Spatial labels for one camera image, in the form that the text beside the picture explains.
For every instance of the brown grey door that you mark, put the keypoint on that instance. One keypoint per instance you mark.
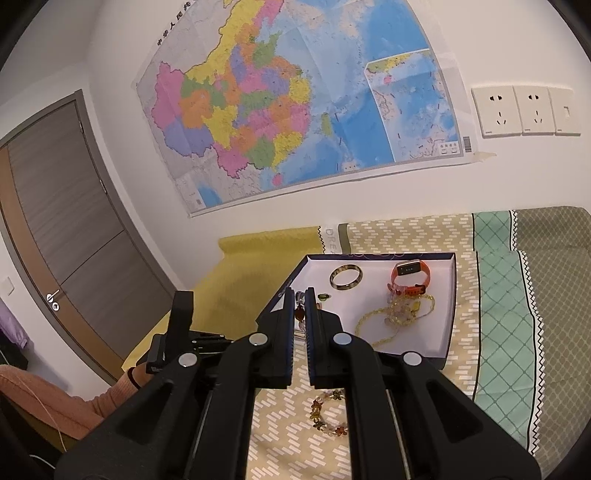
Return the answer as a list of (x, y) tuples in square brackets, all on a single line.
[(67, 229)]

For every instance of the tortoiseshell bangle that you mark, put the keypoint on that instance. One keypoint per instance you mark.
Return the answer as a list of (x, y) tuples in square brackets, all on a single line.
[(346, 277)]

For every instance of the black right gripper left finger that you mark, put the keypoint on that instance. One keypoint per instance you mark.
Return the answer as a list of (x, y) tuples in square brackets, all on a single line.
[(277, 360)]

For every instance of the pink sleeved left forearm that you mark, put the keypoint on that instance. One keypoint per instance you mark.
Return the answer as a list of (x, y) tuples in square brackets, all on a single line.
[(71, 415)]

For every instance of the white wall socket panel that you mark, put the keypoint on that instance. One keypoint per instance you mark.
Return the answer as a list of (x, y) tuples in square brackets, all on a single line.
[(517, 110)]

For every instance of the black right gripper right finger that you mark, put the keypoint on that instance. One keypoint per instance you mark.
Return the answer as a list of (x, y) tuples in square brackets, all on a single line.
[(320, 329)]

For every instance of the colourful wall map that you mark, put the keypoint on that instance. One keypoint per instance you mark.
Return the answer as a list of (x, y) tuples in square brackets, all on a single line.
[(246, 99)]

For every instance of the patterned bed sheet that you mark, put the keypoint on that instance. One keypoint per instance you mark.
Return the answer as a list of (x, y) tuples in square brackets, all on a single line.
[(501, 299)]

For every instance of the orange smart watch band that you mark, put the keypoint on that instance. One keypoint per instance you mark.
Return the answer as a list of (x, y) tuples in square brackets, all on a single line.
[(410, 278)]

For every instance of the silver door handle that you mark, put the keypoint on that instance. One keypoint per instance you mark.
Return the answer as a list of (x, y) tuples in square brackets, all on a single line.
[(52, 300)]

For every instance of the white light switch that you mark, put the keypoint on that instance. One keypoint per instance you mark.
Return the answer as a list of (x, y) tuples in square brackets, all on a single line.
[(6, 287)]

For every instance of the navy white jewelry box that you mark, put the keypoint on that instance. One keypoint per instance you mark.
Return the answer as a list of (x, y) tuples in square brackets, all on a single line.
[(391, 324)]

